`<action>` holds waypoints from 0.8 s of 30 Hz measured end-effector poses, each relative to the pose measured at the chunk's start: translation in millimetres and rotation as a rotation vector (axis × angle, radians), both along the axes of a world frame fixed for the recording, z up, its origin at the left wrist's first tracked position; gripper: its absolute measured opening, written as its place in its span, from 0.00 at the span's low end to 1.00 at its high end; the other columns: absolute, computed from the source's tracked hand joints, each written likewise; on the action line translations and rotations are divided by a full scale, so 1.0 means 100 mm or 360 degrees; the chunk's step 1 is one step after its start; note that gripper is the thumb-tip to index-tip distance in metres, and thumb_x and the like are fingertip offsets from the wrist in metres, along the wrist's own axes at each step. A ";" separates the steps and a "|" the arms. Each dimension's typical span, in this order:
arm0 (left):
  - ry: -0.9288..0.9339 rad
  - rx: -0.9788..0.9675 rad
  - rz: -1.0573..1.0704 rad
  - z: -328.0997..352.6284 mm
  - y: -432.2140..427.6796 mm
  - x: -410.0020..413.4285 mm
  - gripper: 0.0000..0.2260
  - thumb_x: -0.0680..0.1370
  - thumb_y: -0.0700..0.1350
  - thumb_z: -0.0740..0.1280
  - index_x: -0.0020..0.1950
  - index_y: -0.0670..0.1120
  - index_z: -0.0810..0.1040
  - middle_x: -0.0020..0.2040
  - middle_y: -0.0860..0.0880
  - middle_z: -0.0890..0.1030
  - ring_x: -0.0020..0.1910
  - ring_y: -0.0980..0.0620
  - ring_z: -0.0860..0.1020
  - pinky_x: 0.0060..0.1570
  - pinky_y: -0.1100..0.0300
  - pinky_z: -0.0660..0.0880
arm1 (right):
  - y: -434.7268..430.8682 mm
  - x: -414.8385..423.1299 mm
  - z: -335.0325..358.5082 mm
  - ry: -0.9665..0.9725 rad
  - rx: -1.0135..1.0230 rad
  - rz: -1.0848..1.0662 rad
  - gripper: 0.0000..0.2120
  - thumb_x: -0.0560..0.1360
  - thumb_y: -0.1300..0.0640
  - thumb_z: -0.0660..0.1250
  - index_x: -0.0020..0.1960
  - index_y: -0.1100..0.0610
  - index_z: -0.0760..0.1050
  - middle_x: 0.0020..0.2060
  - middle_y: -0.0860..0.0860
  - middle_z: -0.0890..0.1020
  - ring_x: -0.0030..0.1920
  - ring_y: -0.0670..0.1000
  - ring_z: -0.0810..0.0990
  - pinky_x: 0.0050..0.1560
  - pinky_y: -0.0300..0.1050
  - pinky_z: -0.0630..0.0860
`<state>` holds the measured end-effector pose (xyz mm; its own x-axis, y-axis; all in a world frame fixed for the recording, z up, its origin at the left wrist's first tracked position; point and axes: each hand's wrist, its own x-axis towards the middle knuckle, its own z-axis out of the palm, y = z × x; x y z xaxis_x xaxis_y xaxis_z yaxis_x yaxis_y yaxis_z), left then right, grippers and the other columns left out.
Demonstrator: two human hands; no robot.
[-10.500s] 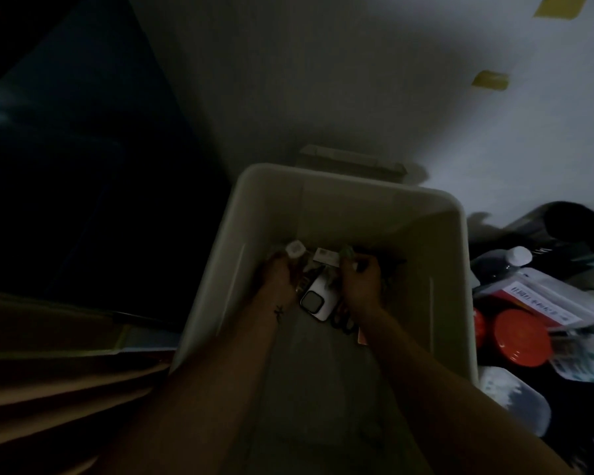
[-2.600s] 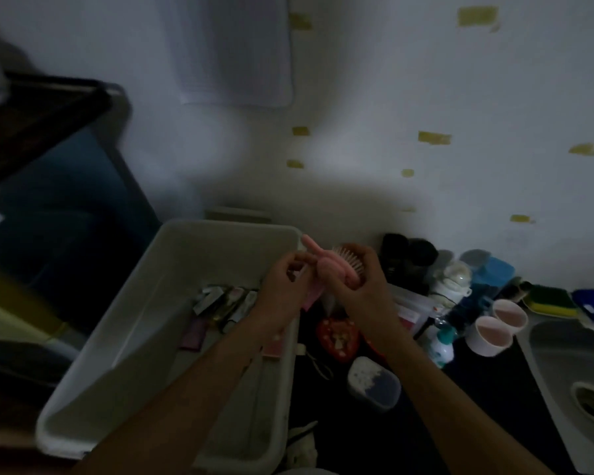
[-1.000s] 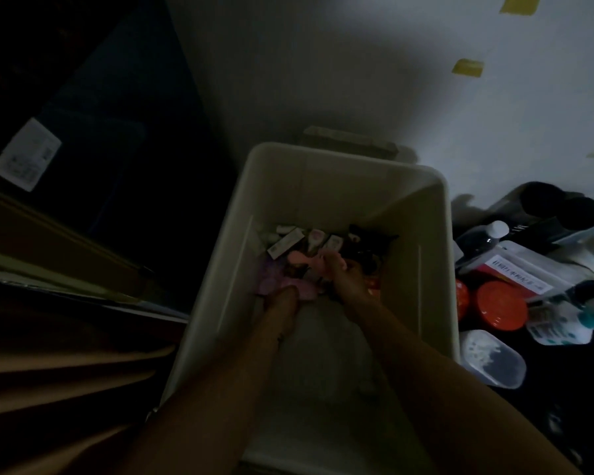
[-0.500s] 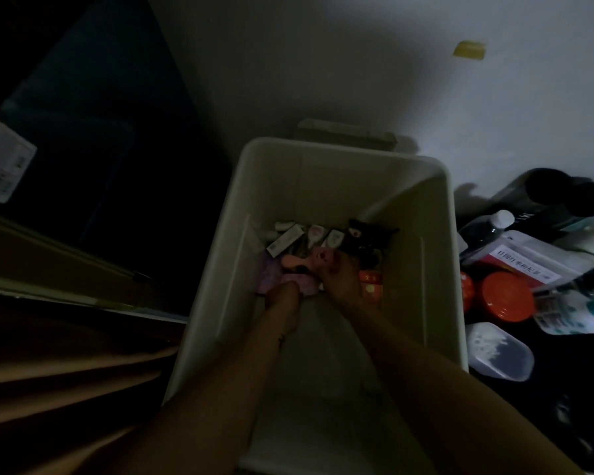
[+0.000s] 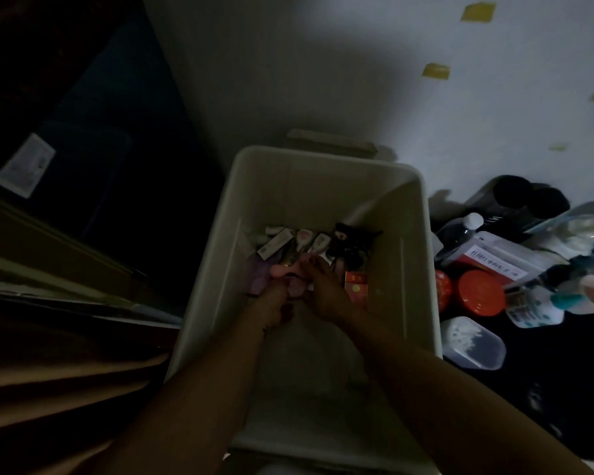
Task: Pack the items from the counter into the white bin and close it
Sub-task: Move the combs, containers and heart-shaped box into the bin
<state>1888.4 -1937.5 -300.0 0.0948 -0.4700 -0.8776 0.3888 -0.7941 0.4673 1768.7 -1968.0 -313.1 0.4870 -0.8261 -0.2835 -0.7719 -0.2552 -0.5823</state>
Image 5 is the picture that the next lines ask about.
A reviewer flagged person's right hand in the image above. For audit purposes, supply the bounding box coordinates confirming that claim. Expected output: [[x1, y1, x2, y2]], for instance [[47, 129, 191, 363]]
[[299, 254, 362, 323]]

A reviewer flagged person's left hand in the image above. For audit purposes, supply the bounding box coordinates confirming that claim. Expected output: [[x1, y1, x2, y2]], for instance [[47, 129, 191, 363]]
[[257, 276, 298, 333]]

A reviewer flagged small red box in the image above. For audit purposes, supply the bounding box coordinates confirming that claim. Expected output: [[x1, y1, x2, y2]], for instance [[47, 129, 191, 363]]
[[344, 270, 370, 305]]

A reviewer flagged purple packet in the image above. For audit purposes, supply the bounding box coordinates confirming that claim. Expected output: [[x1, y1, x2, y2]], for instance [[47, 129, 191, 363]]
[[247, 257, 278, 298]]

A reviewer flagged pink hairbrush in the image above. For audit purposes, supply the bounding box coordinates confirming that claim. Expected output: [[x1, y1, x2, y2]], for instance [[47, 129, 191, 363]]
[[269, 255, 323, 298]]

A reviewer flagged white plastic storage bin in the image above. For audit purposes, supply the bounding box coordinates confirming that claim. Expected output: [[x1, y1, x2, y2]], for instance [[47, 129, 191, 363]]
[[164, 145, 444, 475]]

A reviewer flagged red heart shaped tin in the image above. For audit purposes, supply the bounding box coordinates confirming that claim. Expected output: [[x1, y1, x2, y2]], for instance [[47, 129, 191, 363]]
[[434, 269, 451, 312]]

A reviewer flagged clear bottle white cap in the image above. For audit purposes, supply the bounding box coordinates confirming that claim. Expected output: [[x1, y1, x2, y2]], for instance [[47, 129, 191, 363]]
[[434, 212, 485, 253]]

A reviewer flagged orange red round jar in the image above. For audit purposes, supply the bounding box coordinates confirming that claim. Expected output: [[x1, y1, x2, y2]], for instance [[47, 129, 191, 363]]
[[451, 269, 507, 318]]

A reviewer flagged clear cotton swab box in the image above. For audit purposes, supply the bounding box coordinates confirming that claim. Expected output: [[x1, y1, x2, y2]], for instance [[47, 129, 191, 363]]
[[440, 316, 507, 371]]

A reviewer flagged zip pouch red label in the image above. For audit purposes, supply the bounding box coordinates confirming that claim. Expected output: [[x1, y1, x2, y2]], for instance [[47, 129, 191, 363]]
[[440, 231, 555, 288]]

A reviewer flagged white lotion bottle teal cap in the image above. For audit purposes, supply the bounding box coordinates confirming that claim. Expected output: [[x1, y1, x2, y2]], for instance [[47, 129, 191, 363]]
[[504, 286, 580, 330]]

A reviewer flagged cream plush covered bottle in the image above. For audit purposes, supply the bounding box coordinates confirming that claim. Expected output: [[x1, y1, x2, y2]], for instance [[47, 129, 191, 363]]
[[534, 200, 594, 253]]

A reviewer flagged person's left forearm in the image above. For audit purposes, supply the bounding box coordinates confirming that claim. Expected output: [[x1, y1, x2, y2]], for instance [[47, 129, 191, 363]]
[[94, 316, 283, 475]]

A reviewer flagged person's right forearm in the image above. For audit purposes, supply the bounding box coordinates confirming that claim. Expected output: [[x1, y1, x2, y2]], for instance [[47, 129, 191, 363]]
[[339, 306, 594, 475]]

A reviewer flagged black table countertop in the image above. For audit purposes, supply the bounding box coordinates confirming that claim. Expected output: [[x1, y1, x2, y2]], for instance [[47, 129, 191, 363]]
[[428, 177, 594, 466]]

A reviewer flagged white sticker label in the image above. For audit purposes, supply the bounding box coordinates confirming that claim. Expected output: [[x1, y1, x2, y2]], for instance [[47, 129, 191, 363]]
[[0, 133, 56, 199]]

